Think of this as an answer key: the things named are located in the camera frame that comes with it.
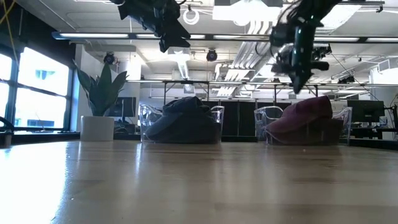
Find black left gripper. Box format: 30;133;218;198
110;0;191;53

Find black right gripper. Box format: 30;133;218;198
270;40;332;95

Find denim blue baseball cap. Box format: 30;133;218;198
144;110;222;144

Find clear plastic bin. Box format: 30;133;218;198
254;106;353;146
139;104;225;144

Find long ceiling light bar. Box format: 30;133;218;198
52;30;398;44

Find small black computer monitor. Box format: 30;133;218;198
107;96;137;118

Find green snake plant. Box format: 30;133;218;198
73;60;129;118

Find white cup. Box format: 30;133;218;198
80;115;115;142

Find large bright window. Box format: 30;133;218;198
0;46;74;130

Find white ring lamp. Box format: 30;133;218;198
182;7;200;26

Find yellow hanging cable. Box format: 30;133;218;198
0;0;20;63

